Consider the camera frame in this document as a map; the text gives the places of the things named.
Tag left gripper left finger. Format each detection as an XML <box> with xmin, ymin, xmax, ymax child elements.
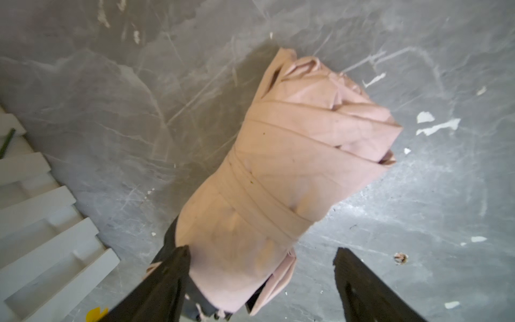
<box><xmin>100</xmin><ymin>246</ymin><xmax>190</xmax><ymax>322</ymax></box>

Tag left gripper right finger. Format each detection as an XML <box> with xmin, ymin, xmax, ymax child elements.
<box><xmin>333</xmin><ymin>248</ymin><xmax>426</xmax><ymax>322</ymax></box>

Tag pink umbrella sideways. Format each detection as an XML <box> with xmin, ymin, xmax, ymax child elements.
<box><xmin>150</xmin><ymin>48</ymin><xmax>402</xmax><ymax>321</ymax></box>

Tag white slatted flower vase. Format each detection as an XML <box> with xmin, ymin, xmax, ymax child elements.
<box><xmin>1</xmin><ymin>112</ymin><xmax>119</xmax><ymax>321</ymax></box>

